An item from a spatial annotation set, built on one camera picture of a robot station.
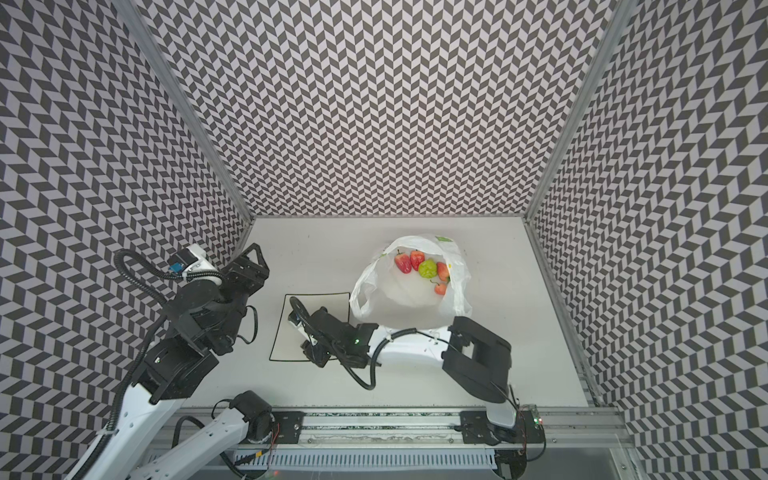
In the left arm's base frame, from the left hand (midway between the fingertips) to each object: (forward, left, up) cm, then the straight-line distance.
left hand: (253, 255), depth 62 cm
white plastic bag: (+10, -26, -36) cm, 45 cm away
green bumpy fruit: (+17, -40, -31) cm, 53 cm away
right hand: (-10, -7, -28) cm, 31 cm away
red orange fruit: (+17, -45, -32) cm, 58 cm away
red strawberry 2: (+23, -36, -33) cm, 54 cm away
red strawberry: (+21, -32, -33) cm, 51 cm away
